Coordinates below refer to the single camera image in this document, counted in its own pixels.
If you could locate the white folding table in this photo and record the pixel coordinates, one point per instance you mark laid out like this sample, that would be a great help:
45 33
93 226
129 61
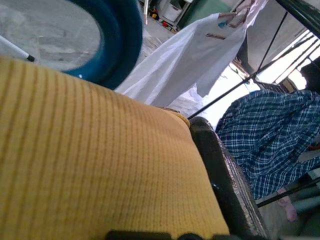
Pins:
12 48

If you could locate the blue plaid shirt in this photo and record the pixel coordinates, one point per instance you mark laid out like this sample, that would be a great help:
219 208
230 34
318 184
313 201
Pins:
270 140

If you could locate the black metal drying rack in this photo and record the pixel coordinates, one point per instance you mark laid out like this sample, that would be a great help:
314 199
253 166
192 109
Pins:
302 15

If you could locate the blue plastic hanger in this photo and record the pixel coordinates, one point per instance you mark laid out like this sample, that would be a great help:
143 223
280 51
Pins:
125 37

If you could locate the colourful toy train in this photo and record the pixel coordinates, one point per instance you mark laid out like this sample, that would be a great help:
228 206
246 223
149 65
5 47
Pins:
165 24

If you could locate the yellow garment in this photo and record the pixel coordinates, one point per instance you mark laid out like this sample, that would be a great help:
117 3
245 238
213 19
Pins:
87 150

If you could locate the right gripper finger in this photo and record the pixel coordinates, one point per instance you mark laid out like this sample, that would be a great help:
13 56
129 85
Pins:
225 180

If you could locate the pink floor cloth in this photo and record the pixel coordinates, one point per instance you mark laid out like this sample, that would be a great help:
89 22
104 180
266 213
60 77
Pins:
290 210

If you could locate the green plastic bin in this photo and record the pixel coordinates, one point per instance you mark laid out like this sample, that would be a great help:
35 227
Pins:
210 8

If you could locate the white garment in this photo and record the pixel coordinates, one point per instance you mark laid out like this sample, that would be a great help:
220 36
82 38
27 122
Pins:
180 62

